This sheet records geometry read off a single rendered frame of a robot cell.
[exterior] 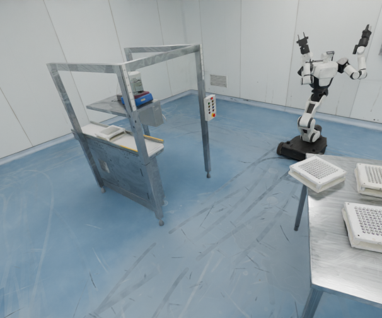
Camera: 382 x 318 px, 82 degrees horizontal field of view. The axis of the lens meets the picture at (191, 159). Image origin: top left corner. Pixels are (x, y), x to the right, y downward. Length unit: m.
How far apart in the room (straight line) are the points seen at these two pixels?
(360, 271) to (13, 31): 5.22
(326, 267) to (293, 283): 0.95
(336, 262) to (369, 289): 0.14
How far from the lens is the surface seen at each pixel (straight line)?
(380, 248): 1.40
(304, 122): 3.24
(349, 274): 1.28
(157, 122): 2.11
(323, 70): 3.23
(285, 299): 2.12
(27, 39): 5.13
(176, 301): 2.09
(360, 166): 1.83
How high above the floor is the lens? 1.87
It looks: 32 degrees down
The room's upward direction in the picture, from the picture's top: 7 degrees counter-clockwise
